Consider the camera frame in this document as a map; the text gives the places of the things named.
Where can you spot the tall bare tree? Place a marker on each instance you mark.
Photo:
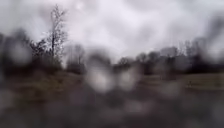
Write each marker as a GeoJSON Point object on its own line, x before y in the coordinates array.
{"type": "Point", "coordinates": [56, 30]}

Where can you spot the row of dark trees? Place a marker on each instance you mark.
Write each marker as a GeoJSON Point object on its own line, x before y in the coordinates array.
{"type": "Point", "coordinates": [166, 61]}

